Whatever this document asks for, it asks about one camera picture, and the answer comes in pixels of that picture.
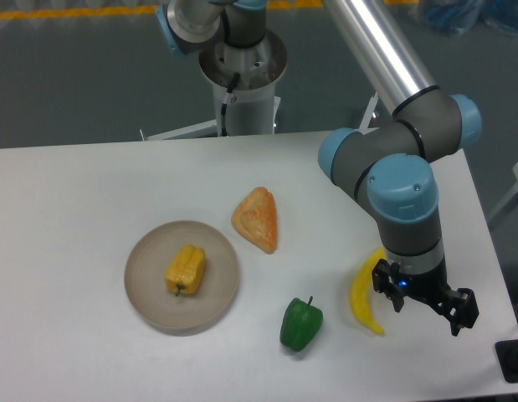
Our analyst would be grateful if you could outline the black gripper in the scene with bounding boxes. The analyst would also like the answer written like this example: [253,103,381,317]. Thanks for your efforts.
[372,257,480,337]

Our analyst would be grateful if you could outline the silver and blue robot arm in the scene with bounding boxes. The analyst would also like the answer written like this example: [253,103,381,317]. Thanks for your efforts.
[156,1,482,335]

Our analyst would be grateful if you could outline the green bell pepper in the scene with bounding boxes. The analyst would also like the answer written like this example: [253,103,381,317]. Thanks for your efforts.
[280,296,324,353]

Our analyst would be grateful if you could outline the yellow bell pepper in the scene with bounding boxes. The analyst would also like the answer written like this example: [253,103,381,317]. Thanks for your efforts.
[164,245,206,296]

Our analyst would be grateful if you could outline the beige round plate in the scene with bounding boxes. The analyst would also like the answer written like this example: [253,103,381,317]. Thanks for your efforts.
[124,220,239,335]

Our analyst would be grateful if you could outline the yellow banana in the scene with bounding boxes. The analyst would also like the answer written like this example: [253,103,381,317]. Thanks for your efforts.
[349,248,385,336]

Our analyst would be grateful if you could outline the black device at table edge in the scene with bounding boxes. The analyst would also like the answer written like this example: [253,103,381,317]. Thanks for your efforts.
[495,339,518,384]

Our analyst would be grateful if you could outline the orange triangular pastry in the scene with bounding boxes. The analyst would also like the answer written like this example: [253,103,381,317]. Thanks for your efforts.
[231,187,278,254]

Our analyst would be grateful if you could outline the blue bags in background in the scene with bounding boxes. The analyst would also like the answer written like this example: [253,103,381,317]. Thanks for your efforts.
[417,0,518,36]

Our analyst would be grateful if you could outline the white frame at right edge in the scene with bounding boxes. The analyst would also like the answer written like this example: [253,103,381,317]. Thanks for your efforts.
[486,163,518,231]

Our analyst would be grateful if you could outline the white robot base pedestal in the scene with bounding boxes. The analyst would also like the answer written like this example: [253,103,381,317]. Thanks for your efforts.
[141,30,287,141]

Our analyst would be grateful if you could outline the black cable on pedestal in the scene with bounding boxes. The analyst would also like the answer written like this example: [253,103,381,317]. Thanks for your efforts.
[218,71,241,137]

